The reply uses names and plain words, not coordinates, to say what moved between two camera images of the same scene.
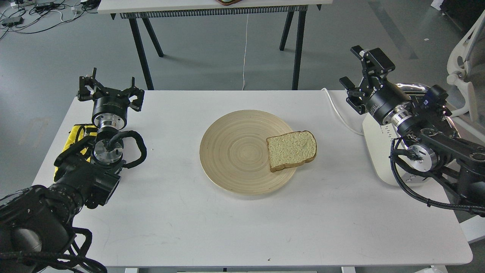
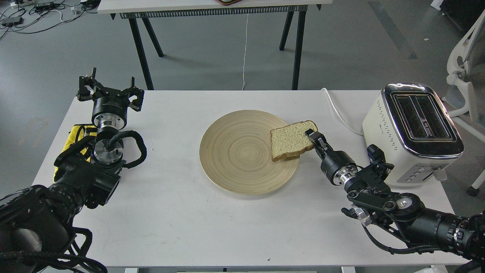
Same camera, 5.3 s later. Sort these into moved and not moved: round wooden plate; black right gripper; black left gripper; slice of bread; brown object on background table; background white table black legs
Moved: slice of bread; black right gripper
Not moved: brown object on background table; round wooden plate; black left gripper; background white table black legs
